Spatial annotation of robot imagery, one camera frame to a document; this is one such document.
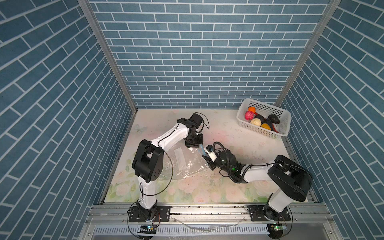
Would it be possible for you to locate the aluminium corner post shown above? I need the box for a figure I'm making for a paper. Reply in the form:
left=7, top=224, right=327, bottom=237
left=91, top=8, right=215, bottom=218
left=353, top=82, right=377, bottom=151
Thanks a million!
left=274, top=0, right=341, bottom=107
left=78, top=0, right=138, bottom=114

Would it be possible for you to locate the dark brown toy food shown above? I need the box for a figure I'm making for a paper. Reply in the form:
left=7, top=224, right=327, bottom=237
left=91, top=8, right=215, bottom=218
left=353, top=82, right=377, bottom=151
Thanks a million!
left=255, top=114, right=266, bottom=124

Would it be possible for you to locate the orange toy fruit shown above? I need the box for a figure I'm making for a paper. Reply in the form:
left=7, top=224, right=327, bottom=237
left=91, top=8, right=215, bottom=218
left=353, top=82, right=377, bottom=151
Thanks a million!
left=248, top=107, right=256, bottom=114

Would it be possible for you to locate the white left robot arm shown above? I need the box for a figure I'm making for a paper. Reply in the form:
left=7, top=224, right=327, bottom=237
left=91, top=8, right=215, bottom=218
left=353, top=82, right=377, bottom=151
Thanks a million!
left=132, top=113, right=204, bottom=211

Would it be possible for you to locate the aluminium left corner post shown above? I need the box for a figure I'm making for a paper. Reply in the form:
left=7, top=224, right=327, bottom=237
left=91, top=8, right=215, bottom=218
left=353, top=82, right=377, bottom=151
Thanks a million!
left=78, top=0, right=138, bottom=114

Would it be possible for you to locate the aluminium right corner post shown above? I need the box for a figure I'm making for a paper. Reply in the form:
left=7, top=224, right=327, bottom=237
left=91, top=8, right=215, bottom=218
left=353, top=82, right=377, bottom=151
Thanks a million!
left=274, top=0, right=341, bottom=107

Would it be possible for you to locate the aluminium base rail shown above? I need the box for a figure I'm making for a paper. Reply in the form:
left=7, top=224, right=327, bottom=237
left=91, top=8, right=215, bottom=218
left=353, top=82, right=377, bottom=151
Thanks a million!
left=80, top=203, right=342, bottom=240

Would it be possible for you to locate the pink toy fruit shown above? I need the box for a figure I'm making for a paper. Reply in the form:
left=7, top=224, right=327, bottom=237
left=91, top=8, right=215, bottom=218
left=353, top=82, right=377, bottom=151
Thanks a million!
left=245, top=111, right=255, bottom=121

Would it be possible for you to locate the white plastic basket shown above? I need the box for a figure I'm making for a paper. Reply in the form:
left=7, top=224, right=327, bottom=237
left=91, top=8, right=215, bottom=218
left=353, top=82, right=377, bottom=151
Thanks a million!
left=237, top=99, right=291, bottom=139

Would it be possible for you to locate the cream toy bun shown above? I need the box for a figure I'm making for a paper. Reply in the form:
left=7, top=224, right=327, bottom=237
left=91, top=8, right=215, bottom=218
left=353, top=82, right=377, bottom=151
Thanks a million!
left=250, top=118, right=263, bottom=127

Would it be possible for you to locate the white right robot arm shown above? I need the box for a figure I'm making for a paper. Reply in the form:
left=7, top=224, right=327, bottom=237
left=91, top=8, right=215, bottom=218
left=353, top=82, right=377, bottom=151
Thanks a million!
left=203, top=145, right=313, bottom=221

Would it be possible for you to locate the yellow toy fruit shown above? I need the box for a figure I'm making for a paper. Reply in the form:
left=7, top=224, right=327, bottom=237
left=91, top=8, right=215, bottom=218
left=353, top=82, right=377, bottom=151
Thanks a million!
left=261, top=123, right=271, bottom=130

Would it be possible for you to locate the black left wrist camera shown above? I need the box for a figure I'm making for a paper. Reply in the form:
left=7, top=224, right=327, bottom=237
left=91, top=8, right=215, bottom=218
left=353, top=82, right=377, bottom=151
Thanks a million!
left=189, top=113, right=204, bottom=129

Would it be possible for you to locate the dark toy avocado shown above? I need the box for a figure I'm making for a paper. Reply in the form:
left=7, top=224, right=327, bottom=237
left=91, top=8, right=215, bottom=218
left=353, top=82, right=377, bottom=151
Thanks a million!
left=268, top=114, right=280, bottom=125

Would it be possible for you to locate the clear zip top bag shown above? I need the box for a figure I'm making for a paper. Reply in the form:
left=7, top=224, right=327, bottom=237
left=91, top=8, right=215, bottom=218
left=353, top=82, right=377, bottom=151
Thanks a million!
left=158, top=142, right=210, bottom=181

